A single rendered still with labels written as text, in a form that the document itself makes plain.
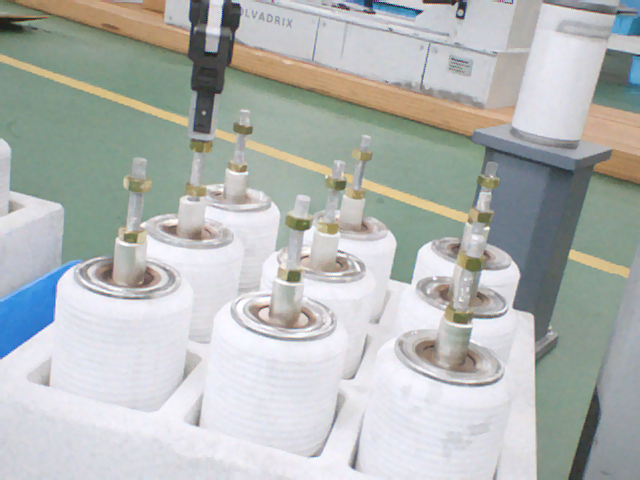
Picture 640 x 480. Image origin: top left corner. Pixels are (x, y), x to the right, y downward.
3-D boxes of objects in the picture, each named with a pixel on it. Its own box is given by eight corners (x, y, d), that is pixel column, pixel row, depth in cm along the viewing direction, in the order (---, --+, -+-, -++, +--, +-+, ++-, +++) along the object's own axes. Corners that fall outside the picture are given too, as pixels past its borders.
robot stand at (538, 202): (469, 308, 136) (515, 122, 126) (557, 343, 129) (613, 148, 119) (425, 332, 124) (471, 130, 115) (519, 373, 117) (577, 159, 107)
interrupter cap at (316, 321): (357, 331, 61) (359, 322, 61) (280, 355, 56) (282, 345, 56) (284, 291, 66) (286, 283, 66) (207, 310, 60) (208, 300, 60)
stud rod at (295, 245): (296, 300, 60) (313, 198, 58) (286, 302, 60) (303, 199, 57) (286, 294, 61) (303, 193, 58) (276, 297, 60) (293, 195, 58)
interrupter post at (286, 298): (306, 324, 61) (314, 281, 60) (282, 331, 59) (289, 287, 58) (283, 310, 62) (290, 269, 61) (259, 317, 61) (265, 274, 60)
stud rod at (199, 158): (191, 214, 72) (202, 126, 70) (183, 210, 73) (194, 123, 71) (200, 212, 73) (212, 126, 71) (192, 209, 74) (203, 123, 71)
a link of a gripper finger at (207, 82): (199, 66, 69) (192, 128, 70) (198, 71, 66) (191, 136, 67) (218, 69, 69) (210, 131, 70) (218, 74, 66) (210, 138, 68)
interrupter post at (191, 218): (183, 229, 75) (188, 193, 74) (208, 236, 75) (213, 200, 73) (169, 235, 73) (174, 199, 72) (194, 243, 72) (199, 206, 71)
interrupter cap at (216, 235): (172, 215, 78) (173, 207, 78) (247, 236, 76) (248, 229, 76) (126, 235, 71) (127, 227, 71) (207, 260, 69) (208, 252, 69)
